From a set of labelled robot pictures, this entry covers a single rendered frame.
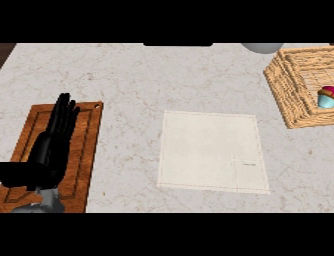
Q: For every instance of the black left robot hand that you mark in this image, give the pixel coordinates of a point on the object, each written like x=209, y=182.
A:
x=46, y=153

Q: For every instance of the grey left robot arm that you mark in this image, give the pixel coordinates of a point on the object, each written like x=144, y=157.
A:
x=45, y=201

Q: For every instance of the white cloth placemat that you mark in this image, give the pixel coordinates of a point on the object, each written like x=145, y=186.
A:
x=209, y=151

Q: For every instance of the tan wicker basket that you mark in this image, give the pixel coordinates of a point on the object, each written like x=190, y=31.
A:
x=297, y=93

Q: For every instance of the pink frosted blue cupcake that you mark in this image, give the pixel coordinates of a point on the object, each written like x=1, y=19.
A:
x=330, y=97

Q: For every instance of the brown wooden cutting board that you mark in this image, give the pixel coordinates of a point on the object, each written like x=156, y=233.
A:
x=79, y=150

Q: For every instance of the grey rounded object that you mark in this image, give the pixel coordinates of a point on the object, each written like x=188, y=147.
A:
x=262, y=47

